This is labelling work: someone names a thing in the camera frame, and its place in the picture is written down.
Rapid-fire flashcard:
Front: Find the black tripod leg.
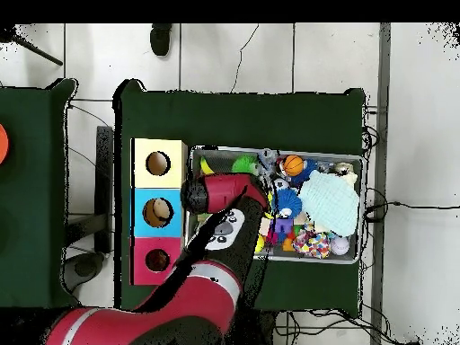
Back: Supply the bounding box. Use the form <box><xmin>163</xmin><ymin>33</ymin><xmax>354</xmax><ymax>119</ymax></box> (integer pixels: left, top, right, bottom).
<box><xmin>0</xmin><ymin>24</ymin><xmax>64</xmax><ymax>66</ymax></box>

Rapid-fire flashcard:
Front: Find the grey round base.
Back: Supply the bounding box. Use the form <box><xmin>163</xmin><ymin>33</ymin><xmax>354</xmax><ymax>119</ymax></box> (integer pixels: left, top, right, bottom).
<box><xmin>64</xmin><ymin>251</ymin><xmax>105</xmax><ymax>292</ymax></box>

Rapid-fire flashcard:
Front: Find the metal wire mesh bin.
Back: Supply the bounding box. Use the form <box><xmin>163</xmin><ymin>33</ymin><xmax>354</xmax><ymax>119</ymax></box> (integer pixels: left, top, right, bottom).
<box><xmin>184</xmin><ymin>145</ymin><xmax>364</xmax><ymax>265</ymax></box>

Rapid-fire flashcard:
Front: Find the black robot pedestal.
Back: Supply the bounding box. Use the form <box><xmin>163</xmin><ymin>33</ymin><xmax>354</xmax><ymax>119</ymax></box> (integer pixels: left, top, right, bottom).
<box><xmin>236</xmin><ymin>311</ymin><xmax>276</xmax><ymax>345</ymax></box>

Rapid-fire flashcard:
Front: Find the light blue waffle cloth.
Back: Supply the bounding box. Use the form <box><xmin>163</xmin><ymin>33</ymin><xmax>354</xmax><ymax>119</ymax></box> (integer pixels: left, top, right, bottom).
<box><xmin>297</xmin><ymin>170</ymin><xmax>360</xmax><ymax>237</ymax></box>

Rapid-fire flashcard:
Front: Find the small blue fuzzy eyed ball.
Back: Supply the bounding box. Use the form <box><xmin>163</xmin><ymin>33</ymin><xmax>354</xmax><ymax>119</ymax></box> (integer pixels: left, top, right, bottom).
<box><xmin>288</xmin><ymin>159</ymin><xmax>317</xmax><ymax>186</ymax></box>

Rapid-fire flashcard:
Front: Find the white baseball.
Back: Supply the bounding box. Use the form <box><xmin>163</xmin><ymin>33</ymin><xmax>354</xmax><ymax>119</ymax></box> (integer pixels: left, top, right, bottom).
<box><xmin>329</xmin><ymin>235</ymin><xmax>350</xmax><ymax>256</ymax></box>

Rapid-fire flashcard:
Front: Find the person's foot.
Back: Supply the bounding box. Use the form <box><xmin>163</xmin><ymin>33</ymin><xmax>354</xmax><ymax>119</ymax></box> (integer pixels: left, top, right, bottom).
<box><xmin>149</xmin><ymin>22</ymin><xmax>173</xmax><ymax>58</ymax></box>

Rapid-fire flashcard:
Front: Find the orange disc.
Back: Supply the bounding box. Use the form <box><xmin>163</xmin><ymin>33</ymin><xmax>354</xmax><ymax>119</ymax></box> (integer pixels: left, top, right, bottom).
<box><xmin>0</xmin><ymin>123</ymin><xmax>10</xmax><ymax>165</ymax></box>

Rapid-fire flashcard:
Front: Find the black power cable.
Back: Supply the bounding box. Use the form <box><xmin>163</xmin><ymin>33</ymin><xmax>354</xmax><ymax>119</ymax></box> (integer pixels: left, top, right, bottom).
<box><xmin>364</xmin><ymin>200</ymin><xmax>460</xmax><ymax>221</ymax></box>

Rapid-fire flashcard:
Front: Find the wooden box with three holes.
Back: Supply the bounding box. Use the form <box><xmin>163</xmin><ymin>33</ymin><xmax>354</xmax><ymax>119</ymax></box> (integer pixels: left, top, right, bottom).
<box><xmin>129</xmin><ymin>137</ymin><xmax>189</xmax><ymax>287</ymax></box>

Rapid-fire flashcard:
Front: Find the orange toy basketball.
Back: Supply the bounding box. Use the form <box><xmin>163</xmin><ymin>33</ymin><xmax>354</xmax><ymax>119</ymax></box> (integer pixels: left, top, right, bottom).
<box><xmin>282</xmin><ymin>155</ymin><xmax>305</xmax><ymax>177</ymax></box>

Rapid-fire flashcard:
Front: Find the yellow toy banana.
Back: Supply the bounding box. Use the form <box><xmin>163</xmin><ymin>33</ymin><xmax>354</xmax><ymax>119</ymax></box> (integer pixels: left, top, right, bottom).
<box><xmin>199</xmin><ymin>156</ymin><xmax>216</xmax><ymax>176</ymax></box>

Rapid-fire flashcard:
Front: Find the dark green table cloth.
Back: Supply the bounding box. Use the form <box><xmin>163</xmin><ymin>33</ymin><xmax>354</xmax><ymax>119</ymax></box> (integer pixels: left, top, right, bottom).
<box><xmin>0</xmin><ymin>78</ymin><xmax>81</xmax><ymax>311</ymax></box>
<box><xmin>113</xmin><ymin>79</ymin><xmax>367</xmax><ymax>316</ymax></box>

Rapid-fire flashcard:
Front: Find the black panel stand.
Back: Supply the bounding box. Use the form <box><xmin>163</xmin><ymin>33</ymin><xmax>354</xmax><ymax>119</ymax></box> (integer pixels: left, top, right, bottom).
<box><xmin>94</xmin><ymin>125</ymin><xmax>114</xmax><ymax>254</ymax></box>

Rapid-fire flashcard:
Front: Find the colourful dot print cloth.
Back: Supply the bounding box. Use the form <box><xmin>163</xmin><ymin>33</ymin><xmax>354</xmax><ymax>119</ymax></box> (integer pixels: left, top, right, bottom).
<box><xmin>291</xmin><ymin>229</ymin><xmax>332</xmax><ymax>259</ymax></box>

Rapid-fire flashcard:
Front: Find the large blue fuzzy eyed ball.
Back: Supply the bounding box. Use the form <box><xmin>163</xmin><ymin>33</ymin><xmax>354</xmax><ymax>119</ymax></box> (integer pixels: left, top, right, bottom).
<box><xmin>271</xmin><ymin>188</ymin><xmax>303</xmax><ymax>218</ymax></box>

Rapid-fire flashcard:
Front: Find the green spiky puffer ball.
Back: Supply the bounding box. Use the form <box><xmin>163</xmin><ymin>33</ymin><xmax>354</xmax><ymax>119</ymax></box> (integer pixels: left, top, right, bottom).
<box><xmin>231</xmin><ymin>154</ymin><xmax>260</xmax><ymax>176</ymax></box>

